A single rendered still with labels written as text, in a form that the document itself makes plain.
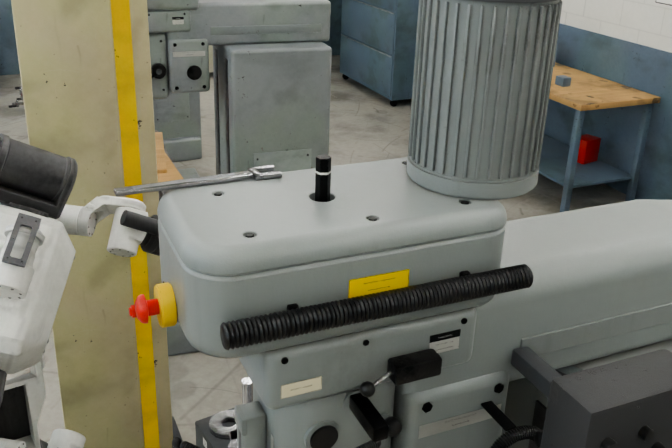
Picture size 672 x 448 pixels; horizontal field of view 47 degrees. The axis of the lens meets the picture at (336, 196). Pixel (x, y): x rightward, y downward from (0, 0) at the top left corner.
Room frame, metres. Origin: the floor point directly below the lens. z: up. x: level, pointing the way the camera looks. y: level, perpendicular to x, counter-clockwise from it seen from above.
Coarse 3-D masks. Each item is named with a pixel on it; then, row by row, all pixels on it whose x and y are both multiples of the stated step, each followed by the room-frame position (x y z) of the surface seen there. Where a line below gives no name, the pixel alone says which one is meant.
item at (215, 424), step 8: (232, 408) 1.52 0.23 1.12; (216, 416) 1.47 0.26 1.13; (224, 416) 1.48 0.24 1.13; (232, 416) 1.48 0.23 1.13; (200, 424) 1.46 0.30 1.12; (208, 424) 1.46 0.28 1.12; (216, 424) 1.45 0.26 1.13; (224, 424) 1.46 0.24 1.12; (232, 424) 1.46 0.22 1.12; (200, 432) 1.44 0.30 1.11; (208, 432) 1.43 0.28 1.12; (216, 432) 1.42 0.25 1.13; (224, 432) 1.42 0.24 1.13; (200, 440) 1.45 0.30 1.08; (208, 440) 1.41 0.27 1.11; (216, 440) 1.41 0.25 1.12; (224, 440) 1.41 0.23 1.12; (232, 440) 1.39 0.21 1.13
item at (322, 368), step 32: (416, 320) 0.95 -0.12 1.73; (448, 320) 0.97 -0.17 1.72; (288, 352) 0.87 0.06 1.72; (320, 352) 0.88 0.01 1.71; (352, 352) 0.90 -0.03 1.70; (384, 352) 0.92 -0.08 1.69; (448, 352) 0.97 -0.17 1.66; (256, 384) 0.89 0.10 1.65; (288, 384) 0.86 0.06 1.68; (320, 384) 0.88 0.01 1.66; (352, 384) 0.90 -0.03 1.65
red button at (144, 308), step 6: (138, 300) 0.90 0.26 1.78; (144, 300) 0.90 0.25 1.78; (150, 300) 0.91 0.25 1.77; (156, 300) 0.91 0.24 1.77; (138, 306) 0.89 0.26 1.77; (144, 306) 0.89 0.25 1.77; (150, 306) 0.90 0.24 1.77; (156, 306) 0.90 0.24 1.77; (138, 312) 0.89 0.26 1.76; (144, 312) 0.89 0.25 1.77; (150, 312) 0.90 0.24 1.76; (156, 312) 0.90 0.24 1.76; (138, 318) 0.89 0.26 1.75; (144, 318) 0.89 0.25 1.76
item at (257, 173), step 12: (252, 168) 1.10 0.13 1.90; (264, 168) 1.10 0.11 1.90; (180, 180) 1.04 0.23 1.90; (192, 180) 1.04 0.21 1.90; (204, 180) 1.04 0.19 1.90; (216, 180) 1.05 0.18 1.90; (228, 180) 1.05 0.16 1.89; (120, 192) 0.99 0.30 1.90; (132, 192) 0.99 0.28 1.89; (144, 192) 1.00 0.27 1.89
